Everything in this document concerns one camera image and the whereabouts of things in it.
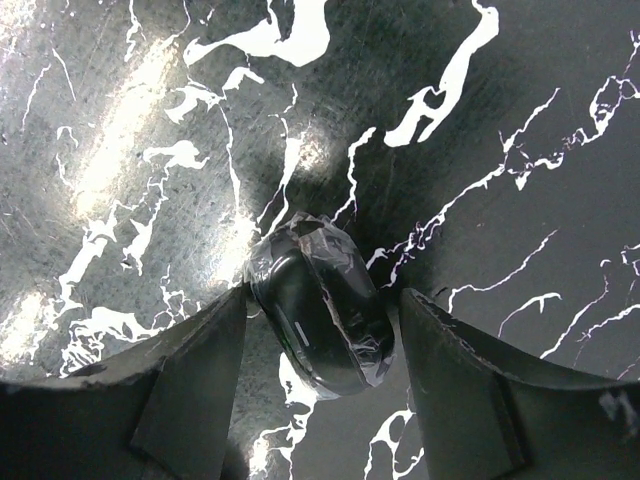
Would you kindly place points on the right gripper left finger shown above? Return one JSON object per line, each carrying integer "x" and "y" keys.
{"x": 158, "y": 410}

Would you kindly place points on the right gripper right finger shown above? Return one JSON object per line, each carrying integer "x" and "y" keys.
{"x": 488, "y": 410}

